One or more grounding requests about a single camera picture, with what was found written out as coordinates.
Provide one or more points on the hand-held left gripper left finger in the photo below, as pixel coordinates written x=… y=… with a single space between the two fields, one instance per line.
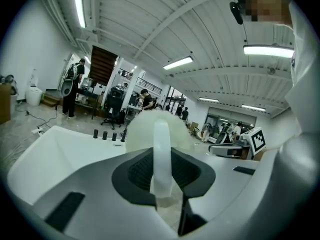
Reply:
x=100 y=196

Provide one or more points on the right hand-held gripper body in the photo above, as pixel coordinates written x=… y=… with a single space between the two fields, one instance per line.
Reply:
x=255 y=141

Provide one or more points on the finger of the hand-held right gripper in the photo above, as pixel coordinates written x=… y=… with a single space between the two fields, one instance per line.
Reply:
x=222 y=146
x=221 y=153

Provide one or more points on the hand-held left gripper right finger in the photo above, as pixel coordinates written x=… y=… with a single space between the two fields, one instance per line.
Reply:
x=220 y=184

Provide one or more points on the white bathtub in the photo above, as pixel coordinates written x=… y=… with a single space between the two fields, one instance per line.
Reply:
x=62 y=154

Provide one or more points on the ceiling strip light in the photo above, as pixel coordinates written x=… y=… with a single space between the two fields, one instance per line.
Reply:
x=253 y=107
x=178 y=62
x=208 y=99
x=80 y=9
x=268 y=50

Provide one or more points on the black faucet knob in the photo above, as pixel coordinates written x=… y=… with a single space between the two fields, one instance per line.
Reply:
x=95 y=133
x=114 y=136
x=104 y=135

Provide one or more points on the person's white shirt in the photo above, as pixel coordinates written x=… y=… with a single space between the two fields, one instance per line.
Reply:
x=303 y=71

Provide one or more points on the black office chair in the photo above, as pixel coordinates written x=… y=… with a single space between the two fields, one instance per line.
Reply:
x=113 y=107

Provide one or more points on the white power strip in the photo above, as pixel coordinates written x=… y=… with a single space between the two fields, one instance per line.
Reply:
x=37 y=130

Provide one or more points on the black metal table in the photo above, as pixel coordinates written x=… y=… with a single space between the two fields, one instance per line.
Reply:
x=87 y=97

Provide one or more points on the brown wooden step platform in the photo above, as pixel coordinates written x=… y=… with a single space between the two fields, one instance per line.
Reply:
x=52 y=99

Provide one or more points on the white toilet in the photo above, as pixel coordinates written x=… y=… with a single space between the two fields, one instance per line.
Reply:
x=33 y=94

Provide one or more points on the brown wooden staircase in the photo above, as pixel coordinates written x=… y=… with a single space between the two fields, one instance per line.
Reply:
x=102 y=65

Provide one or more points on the cardboard box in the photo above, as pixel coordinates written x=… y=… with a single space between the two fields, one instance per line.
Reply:
x=5 y=104

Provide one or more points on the person's head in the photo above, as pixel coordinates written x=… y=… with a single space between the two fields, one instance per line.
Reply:
x=265 y=4

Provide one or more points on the black head camera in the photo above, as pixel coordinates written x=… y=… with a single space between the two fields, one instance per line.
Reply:
x=236 y=12

